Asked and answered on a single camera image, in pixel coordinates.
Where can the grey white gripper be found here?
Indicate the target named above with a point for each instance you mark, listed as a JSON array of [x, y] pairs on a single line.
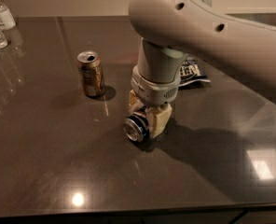
[[154, 92]]

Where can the blue pepsi can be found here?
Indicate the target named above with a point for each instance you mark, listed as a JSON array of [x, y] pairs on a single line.
[[136, 126]]

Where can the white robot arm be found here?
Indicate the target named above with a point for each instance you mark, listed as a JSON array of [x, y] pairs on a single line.
[[173, 29]]

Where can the gold brown soda can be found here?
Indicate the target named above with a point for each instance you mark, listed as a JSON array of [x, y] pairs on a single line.
[[91, 73]]

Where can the blue kettle chips bag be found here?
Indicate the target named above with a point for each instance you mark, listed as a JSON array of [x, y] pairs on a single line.
[[190, 72]]

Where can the white hand sanitizer bottle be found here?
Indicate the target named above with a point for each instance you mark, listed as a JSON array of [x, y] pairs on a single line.
[[7, 21]]

